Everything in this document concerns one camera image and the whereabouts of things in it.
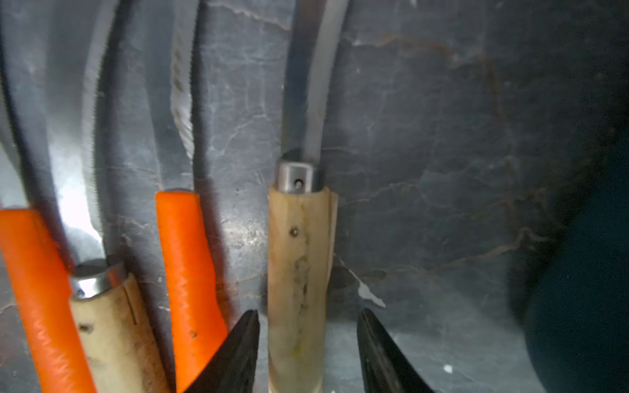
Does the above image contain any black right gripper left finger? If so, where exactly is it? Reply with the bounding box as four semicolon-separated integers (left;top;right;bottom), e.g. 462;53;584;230
185;309;260;393

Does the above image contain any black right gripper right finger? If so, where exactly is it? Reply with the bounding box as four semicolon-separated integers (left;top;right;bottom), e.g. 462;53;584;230
357;308;434;393

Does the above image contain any orange handle sickle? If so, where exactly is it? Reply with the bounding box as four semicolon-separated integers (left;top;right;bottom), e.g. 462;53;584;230
0;146;98;393
144;1;227;392

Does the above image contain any wooden handle sickle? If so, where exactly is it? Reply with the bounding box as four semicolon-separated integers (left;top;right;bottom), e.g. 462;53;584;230
267;1;348;392
1;1;169;392

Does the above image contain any teal plastic storage box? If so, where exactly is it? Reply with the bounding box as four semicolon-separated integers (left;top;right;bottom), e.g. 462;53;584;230
524;135;628;392

